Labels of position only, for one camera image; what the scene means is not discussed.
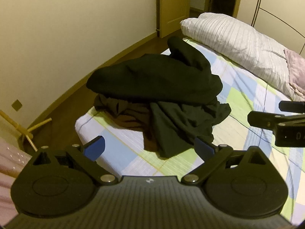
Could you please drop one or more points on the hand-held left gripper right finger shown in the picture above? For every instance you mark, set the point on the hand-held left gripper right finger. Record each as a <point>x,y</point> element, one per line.
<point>202,149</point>

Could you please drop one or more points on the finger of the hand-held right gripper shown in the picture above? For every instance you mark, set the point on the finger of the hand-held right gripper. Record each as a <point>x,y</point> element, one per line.
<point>262,120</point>
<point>292,106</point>

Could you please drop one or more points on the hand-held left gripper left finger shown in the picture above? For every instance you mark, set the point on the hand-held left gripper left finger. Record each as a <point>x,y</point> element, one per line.
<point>95,148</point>

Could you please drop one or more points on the black sweater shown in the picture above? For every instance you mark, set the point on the black sweater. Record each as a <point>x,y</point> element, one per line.
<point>152,76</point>

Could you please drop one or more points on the dark green garment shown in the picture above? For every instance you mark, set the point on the dark green garment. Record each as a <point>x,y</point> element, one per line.
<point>181,124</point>

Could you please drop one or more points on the bed with plaid sheet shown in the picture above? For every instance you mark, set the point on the bed with plaid sheet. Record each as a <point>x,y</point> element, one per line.
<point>238,95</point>

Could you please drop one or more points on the pink blanket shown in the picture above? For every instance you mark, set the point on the pink blanket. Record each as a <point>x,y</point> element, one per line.
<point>296,66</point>

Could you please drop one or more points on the brown garment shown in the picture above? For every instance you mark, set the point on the brown garment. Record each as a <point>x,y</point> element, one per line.
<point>128,119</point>

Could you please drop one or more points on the wooden stand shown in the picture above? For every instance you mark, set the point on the wooden stand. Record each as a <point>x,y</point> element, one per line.
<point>26,133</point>

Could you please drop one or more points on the pink cloth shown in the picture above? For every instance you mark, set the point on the pink cloth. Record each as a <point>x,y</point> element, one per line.
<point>9,167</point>

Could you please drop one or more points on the white striped duvet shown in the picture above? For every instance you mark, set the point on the white striped duvet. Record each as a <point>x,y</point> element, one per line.
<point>226,35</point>

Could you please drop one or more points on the cream wardrobe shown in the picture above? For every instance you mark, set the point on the cream wardrobe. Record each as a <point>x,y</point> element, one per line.
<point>274,2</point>

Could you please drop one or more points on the wooden door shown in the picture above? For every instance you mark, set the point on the wooden door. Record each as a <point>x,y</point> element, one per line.
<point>172,4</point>

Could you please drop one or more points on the wall socket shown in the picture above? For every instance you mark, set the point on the wall socket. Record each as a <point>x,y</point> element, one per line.
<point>17,105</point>

